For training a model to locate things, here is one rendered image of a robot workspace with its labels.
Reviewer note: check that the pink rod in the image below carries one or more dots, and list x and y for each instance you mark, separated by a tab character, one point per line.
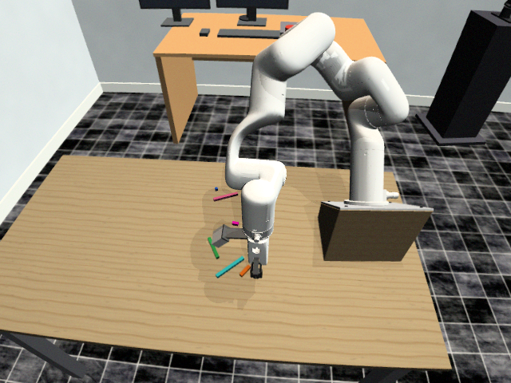
225	196

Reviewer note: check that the turquoise rod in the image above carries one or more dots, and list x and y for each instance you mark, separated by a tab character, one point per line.
226	269

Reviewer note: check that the orange rod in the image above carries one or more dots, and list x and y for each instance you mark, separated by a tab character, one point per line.
244	271

